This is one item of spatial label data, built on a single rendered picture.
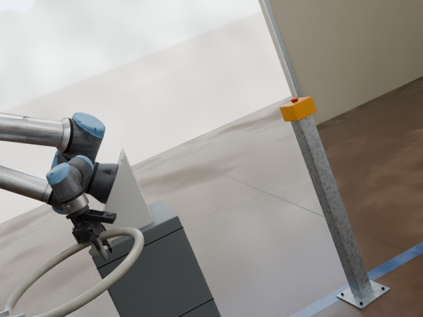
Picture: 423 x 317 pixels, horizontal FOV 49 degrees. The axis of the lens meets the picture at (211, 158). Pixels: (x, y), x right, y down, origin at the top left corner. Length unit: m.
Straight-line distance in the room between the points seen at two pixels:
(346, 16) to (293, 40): 0.90
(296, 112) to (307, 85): 4.52
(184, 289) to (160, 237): 0.27
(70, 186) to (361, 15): 6.06
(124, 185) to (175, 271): 0.44
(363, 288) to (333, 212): 0.45
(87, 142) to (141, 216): 0.39
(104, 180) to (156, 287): 0.52
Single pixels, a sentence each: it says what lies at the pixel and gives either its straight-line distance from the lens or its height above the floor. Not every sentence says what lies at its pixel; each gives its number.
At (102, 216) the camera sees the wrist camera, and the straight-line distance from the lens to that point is 1.74.
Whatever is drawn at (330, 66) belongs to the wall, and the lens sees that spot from 6.93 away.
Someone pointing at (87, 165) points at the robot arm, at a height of 1.22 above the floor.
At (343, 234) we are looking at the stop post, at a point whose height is 0.37.
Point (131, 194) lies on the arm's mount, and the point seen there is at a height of 1.00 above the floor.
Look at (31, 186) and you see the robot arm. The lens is 1.89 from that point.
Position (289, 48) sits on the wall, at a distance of 6.67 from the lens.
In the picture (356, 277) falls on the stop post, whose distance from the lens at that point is 2.57.
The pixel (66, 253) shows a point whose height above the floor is 0.96.
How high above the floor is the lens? 1.42
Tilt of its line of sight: 11 degrees down
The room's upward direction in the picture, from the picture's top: 22 degrees counter-clockwise
